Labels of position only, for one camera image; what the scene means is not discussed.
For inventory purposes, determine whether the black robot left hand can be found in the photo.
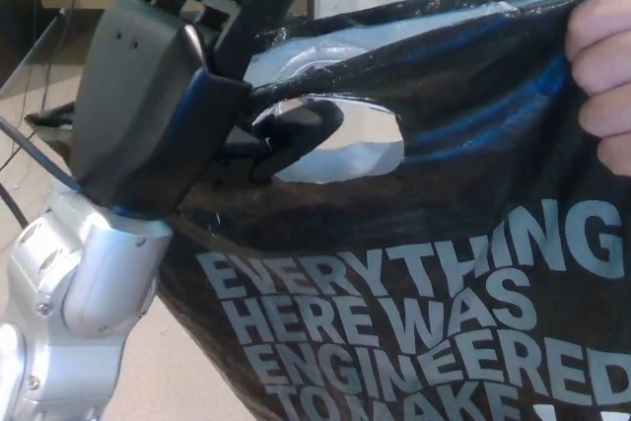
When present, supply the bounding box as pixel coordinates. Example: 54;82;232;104
67;0;346;223

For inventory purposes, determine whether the thin black cable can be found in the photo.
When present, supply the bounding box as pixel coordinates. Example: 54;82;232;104
0;58;35;171

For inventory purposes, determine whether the person bare hand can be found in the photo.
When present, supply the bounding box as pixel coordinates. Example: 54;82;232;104
564;0;631;178

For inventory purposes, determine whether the black printed plastic bag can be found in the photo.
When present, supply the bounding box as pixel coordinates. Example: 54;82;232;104
24;0;631;421

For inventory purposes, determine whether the black robot wrist cable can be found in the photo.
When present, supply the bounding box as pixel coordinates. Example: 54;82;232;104
0;117;85;228

